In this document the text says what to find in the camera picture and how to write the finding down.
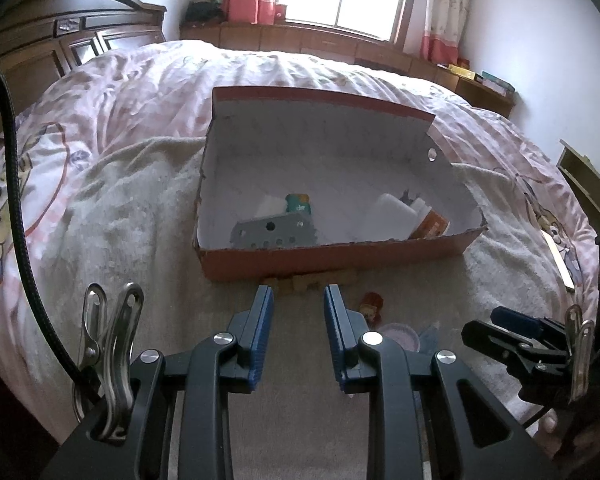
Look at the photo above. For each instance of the white plastic bottle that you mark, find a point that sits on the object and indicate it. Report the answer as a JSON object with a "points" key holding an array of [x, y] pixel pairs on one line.
{"points": [[421, 206]]}

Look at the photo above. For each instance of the dark wooden headboard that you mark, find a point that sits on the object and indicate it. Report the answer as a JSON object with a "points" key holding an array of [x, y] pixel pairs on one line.
{"points": [[40, 20]]}

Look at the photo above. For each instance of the small red toy figure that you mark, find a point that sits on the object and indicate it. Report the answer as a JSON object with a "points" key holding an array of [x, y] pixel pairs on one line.
{"points": [[371, 307]]}

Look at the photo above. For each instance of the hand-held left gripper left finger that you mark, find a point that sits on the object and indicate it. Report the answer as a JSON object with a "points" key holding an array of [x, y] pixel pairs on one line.
{"points": [[260, 340]]}

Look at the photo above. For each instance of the yellow book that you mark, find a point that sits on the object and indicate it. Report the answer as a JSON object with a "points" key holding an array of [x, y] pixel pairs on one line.
{"points": [[466, 71]]}

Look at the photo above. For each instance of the green cartoon printed tube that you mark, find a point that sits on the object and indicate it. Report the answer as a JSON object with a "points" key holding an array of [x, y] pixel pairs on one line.
{"points": [[298, 205]]}

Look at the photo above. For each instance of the blue correction tape dispenser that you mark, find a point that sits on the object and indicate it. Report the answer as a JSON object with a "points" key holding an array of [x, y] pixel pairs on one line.
{"points": [[430, 337]]}

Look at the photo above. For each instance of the white towel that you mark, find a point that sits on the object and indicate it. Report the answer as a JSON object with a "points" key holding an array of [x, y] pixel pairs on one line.
{"points": [[130, 220]]}

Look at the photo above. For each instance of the small pink box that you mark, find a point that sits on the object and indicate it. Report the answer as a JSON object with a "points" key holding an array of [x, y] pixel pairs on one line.
{"points": [[280, 14]]}

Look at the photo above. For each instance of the wooden block puzzle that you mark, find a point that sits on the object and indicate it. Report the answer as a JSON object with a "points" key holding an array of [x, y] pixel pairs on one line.
{"points": [[300, 282]]}

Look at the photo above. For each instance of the pink round plastic lid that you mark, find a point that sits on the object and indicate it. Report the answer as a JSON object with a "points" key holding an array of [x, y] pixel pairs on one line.
{"points": [[400, 336]]}

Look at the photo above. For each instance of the pink printed duvet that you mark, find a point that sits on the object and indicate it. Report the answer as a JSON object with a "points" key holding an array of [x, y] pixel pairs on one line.
{"points": [[230, 70]]}

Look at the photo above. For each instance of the red cardboard box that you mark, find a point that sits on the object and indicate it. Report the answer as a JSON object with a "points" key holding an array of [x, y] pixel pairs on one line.
{"points": [[330, 260]]}

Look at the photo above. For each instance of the white jar with orange label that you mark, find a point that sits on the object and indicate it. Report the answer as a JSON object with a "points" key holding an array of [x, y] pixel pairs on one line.
{"points": [[432, 225]]}

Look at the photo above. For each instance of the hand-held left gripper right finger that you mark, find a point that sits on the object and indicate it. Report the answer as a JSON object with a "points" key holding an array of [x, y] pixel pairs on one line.
{"points": [[336, 340]]}

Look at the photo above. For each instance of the dark bag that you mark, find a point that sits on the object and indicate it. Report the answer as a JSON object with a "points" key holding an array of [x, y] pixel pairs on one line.
{"points": [[205, 10]]}

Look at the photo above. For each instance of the light wooden furniture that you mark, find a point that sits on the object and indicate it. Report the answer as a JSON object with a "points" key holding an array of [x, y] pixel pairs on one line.
{"points": [[587, 180]]}

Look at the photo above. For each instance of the metal spring clip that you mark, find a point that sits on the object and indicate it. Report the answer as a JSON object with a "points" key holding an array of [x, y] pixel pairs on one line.
{"points": [[115, 355], [580, 355]]}

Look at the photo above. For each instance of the person's right hand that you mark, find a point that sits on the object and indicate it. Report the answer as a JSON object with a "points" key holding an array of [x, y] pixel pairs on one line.
{"points": [[551, 422]]}

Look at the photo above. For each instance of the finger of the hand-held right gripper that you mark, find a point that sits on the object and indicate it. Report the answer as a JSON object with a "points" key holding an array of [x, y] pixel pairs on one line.
{"points": [[485, 335], [512, 317]]}

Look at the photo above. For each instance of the grey plate with holes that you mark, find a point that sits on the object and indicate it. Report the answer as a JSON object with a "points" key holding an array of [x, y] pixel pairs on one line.
{"points": [[275, 232]]}

